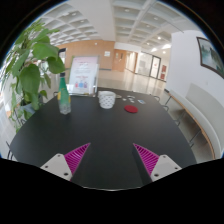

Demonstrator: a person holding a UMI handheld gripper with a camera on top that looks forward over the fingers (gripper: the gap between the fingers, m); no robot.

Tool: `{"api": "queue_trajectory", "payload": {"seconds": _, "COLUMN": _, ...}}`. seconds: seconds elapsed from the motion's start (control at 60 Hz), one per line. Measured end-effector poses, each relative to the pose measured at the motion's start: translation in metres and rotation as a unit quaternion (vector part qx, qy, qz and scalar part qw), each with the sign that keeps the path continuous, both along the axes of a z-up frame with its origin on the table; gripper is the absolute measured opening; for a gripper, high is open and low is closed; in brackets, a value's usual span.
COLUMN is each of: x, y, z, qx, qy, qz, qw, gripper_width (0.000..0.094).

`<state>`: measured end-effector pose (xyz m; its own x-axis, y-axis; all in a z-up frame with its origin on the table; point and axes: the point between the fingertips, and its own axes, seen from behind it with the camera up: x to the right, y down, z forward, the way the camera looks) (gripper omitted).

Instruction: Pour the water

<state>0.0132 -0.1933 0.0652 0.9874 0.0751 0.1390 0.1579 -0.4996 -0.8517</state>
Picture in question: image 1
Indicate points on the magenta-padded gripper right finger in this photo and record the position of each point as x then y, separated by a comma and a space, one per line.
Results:
150, 160

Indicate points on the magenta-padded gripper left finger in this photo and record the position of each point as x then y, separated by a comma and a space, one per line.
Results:
74, 159

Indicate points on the long white wall bench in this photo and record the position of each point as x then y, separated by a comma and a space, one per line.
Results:
203, 111

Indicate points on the green plastic drink bottle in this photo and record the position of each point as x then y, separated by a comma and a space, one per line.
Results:
64, 96

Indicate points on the dark-framed landscape picture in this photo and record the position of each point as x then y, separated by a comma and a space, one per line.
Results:
210, 56

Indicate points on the small round patterned coaster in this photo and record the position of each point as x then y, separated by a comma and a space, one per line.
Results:
119, 96

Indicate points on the green leafy potted plant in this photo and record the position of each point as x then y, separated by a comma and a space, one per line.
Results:
30, 78

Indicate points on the white polka-dot mug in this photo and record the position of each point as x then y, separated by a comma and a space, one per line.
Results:
107, 99

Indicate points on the group of ceiling lights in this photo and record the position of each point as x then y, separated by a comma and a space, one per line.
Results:
156, 38

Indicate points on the flat round red coaster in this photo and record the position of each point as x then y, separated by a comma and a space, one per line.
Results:
131, 109

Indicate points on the clear acrylic sign holder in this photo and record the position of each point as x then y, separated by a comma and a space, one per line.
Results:
82, 75

